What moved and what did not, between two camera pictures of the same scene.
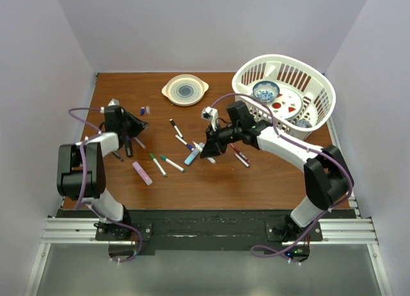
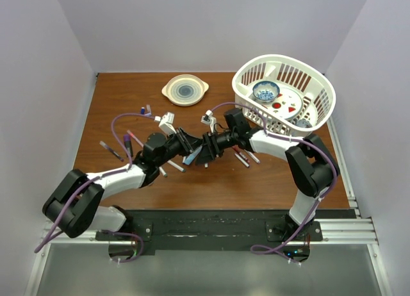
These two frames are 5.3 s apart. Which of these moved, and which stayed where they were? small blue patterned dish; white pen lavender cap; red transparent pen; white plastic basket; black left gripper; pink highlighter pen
Moved: black left gripper; white pen lavender cap
Stayed: small blue patterned dish; pink highlighter pen; red transparent pen; white plastic basket
